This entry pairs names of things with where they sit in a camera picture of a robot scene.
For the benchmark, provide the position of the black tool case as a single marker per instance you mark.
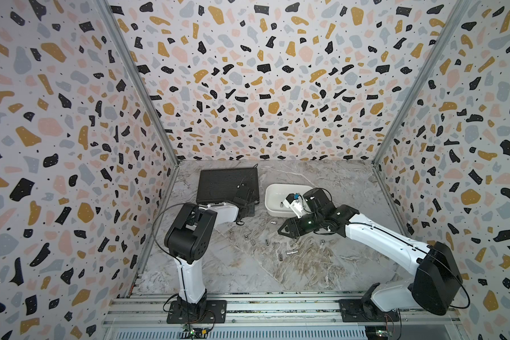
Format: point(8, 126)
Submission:
point(220, 185)

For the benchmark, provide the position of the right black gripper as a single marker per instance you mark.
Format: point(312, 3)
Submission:
point(288, 224)

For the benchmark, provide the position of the white plastic storage box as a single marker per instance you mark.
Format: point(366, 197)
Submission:
point(276, 193)

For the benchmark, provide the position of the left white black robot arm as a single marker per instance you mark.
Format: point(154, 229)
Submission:
point(189, 237)

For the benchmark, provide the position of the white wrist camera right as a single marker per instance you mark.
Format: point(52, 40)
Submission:
point(296, 203)

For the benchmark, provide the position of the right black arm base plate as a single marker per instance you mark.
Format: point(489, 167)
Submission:
point(355, 310)

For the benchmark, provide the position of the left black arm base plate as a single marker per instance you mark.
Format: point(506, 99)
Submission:
point(205, 311)

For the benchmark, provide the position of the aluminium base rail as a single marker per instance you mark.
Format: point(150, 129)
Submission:
point(323, 315)

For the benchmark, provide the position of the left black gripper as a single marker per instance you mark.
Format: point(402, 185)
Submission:
point(251, 209)

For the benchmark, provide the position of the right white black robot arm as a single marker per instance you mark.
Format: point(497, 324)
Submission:
point(435, 279)

